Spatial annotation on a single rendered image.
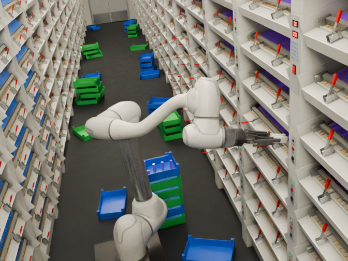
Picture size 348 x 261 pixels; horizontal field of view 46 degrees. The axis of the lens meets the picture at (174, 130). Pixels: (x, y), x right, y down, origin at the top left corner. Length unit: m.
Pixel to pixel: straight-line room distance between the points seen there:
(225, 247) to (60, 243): 1.14
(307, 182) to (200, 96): 0.53
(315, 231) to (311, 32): 0.76
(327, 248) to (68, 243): 1.89
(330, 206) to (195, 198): 1.82
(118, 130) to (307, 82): 0.86
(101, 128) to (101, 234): 1.25
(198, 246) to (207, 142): 1.26
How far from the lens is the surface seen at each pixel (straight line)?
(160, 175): 2.73
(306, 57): 1.49
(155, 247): 2.40
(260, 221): 2.38
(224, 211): 3.06
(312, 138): 1.56
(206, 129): 1.63
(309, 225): 1.76
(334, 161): 1.43
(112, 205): 3.28
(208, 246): 2.78
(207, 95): 1.63
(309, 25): 1.46
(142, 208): 2.25
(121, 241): 2.17
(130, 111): 2.07
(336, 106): 1.35
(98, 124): 1.95
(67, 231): 3.15
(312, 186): 1.64
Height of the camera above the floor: 1.83
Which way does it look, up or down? 25 degrees down
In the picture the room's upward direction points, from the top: 7 degrees counter-clockwise
